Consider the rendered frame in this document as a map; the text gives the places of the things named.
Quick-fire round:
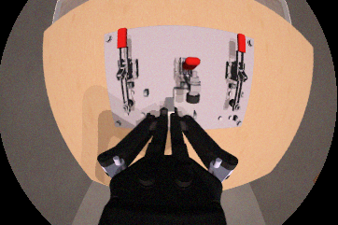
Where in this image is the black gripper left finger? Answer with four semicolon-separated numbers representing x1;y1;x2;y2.
97;97;170;186

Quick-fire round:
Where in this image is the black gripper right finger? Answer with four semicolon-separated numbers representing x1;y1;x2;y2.
169;97;238;187

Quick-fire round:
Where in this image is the toggle clamp with red handle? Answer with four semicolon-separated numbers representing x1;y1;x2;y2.
225;34;248;112
116;28;139;113
175;57;202;104

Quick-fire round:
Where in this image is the grey fixture plate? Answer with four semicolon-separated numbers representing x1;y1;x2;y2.
104;25;254;130

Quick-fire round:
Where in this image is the grey rectangular block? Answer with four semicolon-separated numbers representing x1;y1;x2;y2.
174;87;194;117

